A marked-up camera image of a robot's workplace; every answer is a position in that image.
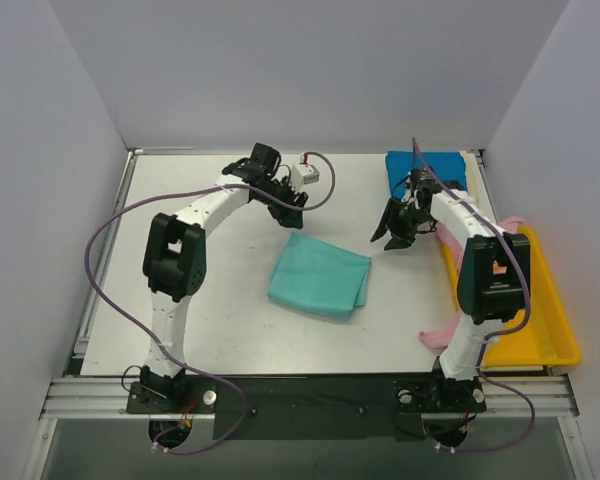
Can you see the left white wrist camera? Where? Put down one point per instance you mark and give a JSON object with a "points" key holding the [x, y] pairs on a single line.
{"points": [[303, 174]]}

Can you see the folded blue t-shirt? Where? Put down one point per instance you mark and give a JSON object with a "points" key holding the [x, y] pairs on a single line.
{"points": [[448, 166]]}

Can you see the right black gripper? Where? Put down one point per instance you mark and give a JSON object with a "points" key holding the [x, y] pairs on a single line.
{"points": [[403, 222]]}

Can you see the pink t-shirt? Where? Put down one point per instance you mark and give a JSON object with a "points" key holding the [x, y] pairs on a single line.
{"points": [[440, 339]]}

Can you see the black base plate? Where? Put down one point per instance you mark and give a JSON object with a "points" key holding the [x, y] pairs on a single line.
{"points": [[404, 406]]}

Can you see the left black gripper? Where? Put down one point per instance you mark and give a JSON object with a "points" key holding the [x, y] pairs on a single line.
{"points": [[287, 208]]}

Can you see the aluminium table frame rail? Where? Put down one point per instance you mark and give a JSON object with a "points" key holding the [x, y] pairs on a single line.
{"points": [[233, 328]]}

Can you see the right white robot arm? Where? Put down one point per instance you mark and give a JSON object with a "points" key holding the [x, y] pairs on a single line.
{"points": [[493, 286]]}

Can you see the folded cream t-shirt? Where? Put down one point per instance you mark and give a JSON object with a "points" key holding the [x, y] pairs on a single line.
{"points": [[471, 174]]}

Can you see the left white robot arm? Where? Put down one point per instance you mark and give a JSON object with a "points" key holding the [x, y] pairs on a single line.
{"points": [[175, 259]]}

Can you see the teal t-shirt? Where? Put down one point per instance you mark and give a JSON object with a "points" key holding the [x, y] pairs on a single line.
{"points": [[315, 277]]}

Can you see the yellow plastic tray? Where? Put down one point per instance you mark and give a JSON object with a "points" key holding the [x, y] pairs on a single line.
{"points": [[548, 339]]}

